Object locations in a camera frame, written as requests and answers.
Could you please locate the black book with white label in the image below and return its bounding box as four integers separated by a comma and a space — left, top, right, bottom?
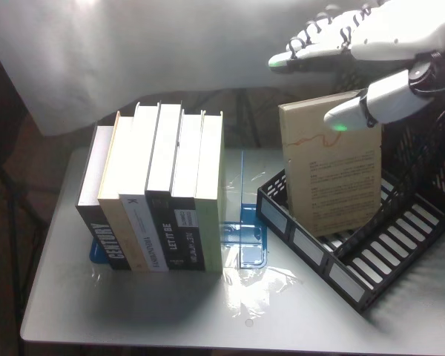
170, 109, 205, 271

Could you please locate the tan paperback book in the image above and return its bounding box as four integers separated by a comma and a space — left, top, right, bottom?
277, 90, 383, 238

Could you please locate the white backdrop cloth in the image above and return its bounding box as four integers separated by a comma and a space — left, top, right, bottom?
0, 0, 445, 138

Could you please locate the pale green book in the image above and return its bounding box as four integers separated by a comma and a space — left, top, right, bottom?
194, 110, 224, 274

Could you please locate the black Century book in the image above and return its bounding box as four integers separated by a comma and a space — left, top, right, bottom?
75, 124, 131, 271

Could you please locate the white Fashionpedia book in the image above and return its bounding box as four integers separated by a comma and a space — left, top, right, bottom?
118, 102, 170, 274

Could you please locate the black mesh file rack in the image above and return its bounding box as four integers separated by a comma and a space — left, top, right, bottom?
255, 55, 445, 316

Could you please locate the black Let It Be book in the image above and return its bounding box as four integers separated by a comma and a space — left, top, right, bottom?
144, 100, 188, 274

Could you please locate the cream spine book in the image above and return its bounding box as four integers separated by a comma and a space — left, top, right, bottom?
97, 110, 149, 272

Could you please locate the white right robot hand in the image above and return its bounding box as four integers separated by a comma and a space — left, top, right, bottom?
268, 0, 445, 133

